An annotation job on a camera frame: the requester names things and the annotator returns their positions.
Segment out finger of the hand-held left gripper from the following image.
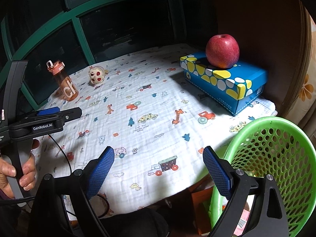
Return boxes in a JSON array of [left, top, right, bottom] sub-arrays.
[[53, 107, 83, 129], [23, 106, 61, 121]]

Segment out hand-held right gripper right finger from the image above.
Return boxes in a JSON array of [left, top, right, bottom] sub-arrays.
[[202, 146, 289, 237]]

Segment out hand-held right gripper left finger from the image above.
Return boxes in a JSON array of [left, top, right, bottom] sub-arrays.
[[30, 146, 115, 237]]

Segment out green plastic basket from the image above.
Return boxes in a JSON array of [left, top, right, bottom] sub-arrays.
[[210, 117, 316, 237]]

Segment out person's left hand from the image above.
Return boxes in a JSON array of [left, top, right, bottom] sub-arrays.
[[0, 139, 40, 199]]

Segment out orange water bottle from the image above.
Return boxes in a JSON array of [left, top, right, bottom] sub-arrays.
[[46, 60, 79, 102]]

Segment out orange box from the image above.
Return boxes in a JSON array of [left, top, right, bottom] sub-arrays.
[[191, 188, 215, 225]]

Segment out beige plush toy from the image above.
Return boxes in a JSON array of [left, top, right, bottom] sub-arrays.
[[88, 65, 109, 86]]

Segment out person's legs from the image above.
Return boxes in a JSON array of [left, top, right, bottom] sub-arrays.
[[99, 207, 173, 237]]

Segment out printed white blanket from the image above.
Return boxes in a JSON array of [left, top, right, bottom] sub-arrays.
[[31, 43, 278, 221]]

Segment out blue spotted tissue box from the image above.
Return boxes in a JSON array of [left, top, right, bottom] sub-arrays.
[[180, 52, 269, 117]]

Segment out floral curtain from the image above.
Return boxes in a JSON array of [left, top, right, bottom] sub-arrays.
[[284, 12, 316, 139]]

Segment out red apple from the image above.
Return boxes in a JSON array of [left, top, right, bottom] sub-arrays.
[[206, 34, 240, 69]]

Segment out brown wooden panel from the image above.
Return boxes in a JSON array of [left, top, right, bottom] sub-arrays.
[[212, 0, 310, 119]]

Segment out green window frame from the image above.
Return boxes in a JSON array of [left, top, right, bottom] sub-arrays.
[[0, 0, 215, 109]]

